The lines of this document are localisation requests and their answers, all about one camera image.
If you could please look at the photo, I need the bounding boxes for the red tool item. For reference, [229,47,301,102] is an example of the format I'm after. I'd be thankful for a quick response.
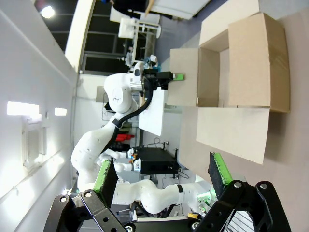
[115,134,135,143]

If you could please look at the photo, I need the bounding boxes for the brown cardboard shipping box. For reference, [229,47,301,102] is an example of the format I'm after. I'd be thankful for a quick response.
[166,0,290,165]

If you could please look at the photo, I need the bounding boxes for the round ceiling light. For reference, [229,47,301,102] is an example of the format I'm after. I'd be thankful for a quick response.
[40,5,55,19]

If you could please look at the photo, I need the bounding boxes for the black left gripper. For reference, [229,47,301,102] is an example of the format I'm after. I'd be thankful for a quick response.
[143,69,185,91]

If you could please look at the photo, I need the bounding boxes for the person torso black sweatshirt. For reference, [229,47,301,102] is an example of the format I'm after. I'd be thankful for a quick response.
[110,0,151,20]

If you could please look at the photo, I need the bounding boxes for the white rack stand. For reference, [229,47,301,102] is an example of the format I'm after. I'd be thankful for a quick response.
[119,17,163,40]

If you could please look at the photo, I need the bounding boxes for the white side table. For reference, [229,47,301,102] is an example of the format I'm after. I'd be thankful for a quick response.
[138,86,184,136]

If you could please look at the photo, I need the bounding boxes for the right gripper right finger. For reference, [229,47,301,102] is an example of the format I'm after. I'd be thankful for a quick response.
[200,152,293,232]

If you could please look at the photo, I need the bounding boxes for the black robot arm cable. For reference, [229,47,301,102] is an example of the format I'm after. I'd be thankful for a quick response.
[106,82,155,152]

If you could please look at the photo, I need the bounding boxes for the black equipment case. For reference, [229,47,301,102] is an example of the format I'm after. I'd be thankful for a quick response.
[133,146,181,175]

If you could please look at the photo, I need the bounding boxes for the large rectangular ceiling light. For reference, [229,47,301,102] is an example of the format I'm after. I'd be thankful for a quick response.
[6,101,40,116]

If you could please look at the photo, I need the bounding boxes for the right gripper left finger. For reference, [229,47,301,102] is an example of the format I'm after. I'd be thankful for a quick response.
[48,158,128,232]

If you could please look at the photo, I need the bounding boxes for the white ceiling air conditioner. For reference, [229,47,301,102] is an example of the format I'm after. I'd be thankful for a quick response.
[22,117,48,169]

